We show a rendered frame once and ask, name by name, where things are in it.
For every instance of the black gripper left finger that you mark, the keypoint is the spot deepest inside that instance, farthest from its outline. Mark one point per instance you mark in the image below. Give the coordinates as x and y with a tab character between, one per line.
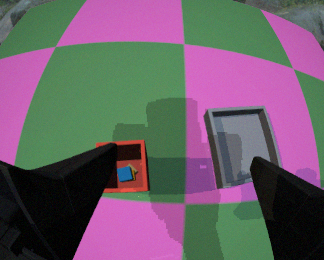
58	200

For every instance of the dark red square cup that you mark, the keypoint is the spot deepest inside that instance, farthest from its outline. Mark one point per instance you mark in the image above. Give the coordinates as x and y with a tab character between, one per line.
134	153

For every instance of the small blue block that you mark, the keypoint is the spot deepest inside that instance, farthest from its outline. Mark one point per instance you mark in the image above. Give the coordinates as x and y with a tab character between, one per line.
125	174

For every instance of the grey square tray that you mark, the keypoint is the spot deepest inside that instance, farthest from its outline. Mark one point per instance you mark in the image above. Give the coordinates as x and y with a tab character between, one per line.
236	135

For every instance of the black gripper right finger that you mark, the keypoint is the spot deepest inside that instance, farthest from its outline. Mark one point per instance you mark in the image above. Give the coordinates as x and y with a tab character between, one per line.
293	210

